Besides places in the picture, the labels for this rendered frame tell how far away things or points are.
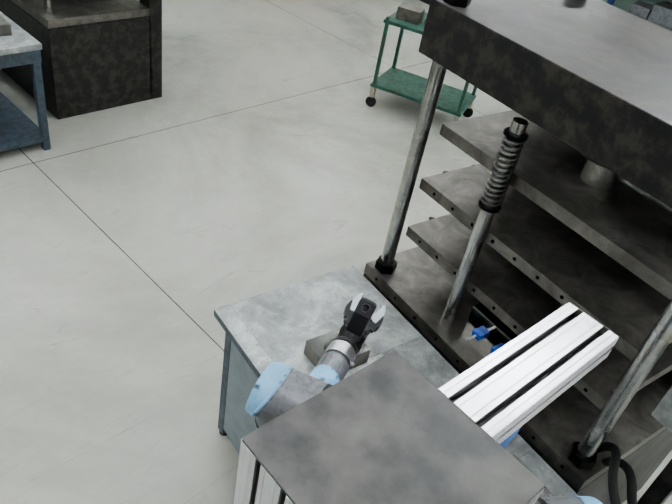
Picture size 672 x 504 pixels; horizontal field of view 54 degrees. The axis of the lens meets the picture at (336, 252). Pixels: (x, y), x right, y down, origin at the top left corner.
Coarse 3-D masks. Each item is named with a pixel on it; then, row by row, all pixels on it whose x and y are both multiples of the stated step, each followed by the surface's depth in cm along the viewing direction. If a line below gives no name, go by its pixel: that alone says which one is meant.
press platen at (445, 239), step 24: (432, 240) 283; (456, 240) 286; (456, 264) 272; (480, 264) 275; (504, 264) 278; (480, 288) 262; (504, 288) 264; (528, 288) 267; (504, 312) 253; (528, 312) 255; (552, 312) 257; (624, 360) 242; (576, 384) 233; (600, 384) 230; (600, 408) 227
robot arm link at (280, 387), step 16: (272, 368) 127; (288, 368) 128; (256, 384) 125; (272, 384) 124; (288, 384) 124; (304, 384) 125; (320, 384) 126; (256, 400) 124; (272, 400) 124; (288, 400) 123; (304, 400) 123; (256, 416) 127; (272, 416) 124
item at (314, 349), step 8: (320, 336) 250; (328, 336) 251; (336, 336) 252; (312, 344) 246; (320, 344) 247; (328, 344) 249; (304, 352) 251; (312, 352) 245; (320, 352) 244; (360, 352) 247; (368, 352) 249; (312, 360) 247; (360, 360) 249
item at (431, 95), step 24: (432, 72) 244; (432, 96) 248; (432, 120) 256; (408, 168) 268; (408, 192) 275; (384, 264) 299; (648, 336) 198; (648, 360) 199; (624, 384) 208; (624, 408) 213; (600, 432) 221; (576, 456) 230
